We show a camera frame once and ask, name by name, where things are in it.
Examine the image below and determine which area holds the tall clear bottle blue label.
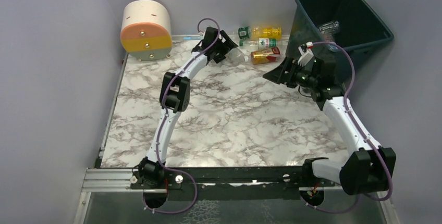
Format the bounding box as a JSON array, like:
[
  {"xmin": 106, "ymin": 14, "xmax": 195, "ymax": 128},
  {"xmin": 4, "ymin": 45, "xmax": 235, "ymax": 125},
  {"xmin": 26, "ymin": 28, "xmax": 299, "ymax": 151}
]
[{"xmin": 228, "ymin": 47, "xmax": 247, "ymax": 62}]

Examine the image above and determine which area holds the yellow bottle green label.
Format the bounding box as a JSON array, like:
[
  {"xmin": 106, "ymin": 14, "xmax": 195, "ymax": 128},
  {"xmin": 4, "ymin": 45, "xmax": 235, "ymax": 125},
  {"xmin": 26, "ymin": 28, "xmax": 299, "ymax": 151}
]
[{"xmin": 237, "ymin": 26, "xmax": 282, "ymax": 40}]

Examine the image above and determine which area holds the clear bottle green cap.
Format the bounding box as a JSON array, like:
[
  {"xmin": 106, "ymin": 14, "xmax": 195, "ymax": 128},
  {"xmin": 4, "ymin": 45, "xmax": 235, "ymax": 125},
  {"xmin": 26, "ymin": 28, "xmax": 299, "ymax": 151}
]
[{"xmin": 239, "ymin": 38, "xmax": 280, "ymax": 49}]

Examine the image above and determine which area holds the amber tea bottle red label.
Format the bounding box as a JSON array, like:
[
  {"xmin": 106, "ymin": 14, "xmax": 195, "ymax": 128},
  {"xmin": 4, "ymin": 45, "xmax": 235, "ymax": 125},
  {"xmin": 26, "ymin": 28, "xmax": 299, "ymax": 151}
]
[{"xmin": 251, "ymin": 47, "xmax": 281, "ymax": 65}]

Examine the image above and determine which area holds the clear bottle purple-blue label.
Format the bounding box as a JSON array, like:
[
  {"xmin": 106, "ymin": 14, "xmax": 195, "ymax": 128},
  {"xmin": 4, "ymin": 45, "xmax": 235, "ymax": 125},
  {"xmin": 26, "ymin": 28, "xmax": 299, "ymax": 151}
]
[{"xmin": 317, "ymin": 20, "xmax": 341, "ymax": 42}]

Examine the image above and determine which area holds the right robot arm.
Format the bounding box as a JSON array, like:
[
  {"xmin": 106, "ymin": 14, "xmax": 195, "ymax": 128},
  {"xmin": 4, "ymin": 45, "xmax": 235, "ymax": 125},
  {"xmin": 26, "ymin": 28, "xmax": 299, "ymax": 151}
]
[{"xmin": 263, "ymin": 55, "xmax": 396, "ymax": 201}]

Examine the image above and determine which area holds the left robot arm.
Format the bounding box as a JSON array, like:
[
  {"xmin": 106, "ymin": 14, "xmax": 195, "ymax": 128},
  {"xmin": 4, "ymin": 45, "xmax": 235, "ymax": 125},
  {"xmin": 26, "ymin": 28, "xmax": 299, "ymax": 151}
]
[{"xmin": 137, "ymin": 27, "xmax": 238, "ymax": 186}]

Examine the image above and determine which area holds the dark green plastic bin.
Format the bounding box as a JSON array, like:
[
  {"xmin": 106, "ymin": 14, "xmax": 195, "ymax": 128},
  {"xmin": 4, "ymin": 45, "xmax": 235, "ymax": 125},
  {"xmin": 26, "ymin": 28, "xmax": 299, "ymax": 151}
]
[{"xmin": 285, "ymin": 0, "xmax": 394, "ymax": 70}]

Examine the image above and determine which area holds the round pastel drawer cabinet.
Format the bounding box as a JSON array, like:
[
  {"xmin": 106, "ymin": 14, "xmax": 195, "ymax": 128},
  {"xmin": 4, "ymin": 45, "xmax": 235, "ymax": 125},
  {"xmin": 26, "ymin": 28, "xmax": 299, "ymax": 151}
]
[{"xmin": 120, "ymin": 0, "xmax": 173, "ymax": 61}]

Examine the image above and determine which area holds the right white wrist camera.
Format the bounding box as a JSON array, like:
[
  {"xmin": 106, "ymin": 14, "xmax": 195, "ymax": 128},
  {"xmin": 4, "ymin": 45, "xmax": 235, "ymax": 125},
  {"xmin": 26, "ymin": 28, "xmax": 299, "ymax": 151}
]
[{"xmin": 297, "ymin": 42, "xmax": 314, "ymax": 66}]

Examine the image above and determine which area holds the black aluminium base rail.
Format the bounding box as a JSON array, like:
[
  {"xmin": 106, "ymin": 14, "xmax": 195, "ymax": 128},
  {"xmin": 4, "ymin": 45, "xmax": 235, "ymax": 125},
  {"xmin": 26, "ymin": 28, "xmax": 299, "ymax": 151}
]
[{"xmin": 81, "ymin": 166, "xmax": 388, "ymax": 201}]

